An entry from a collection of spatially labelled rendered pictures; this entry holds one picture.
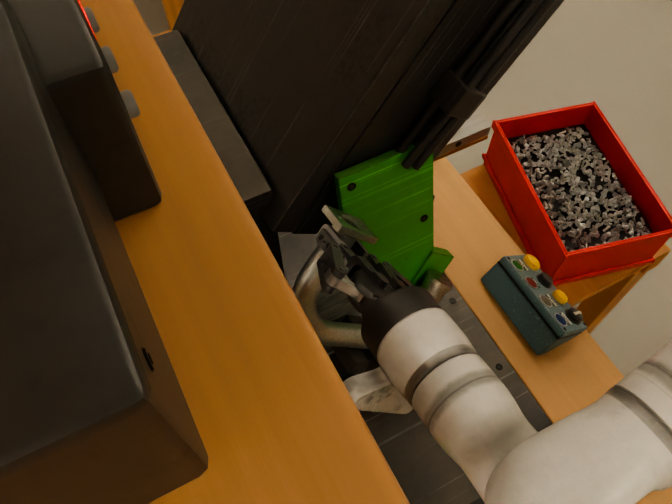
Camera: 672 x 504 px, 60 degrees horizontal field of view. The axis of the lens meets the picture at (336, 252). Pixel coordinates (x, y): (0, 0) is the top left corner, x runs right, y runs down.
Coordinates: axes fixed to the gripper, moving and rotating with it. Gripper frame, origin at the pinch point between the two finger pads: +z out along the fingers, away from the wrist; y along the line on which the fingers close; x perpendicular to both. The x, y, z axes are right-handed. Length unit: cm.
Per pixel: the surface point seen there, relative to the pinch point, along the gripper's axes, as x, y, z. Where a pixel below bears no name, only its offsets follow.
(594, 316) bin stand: 1, -91, 13
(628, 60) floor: -75, -200, 123
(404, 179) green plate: -8.7, -4.7, 2.9
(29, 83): -12.1, 37.8, -24.1
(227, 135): -0.7, 8.3, 17.0
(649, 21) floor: -97, -215, 138
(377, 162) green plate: -8.9, 0.0, 3.0
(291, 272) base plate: 18.4, -19.2, 24.7
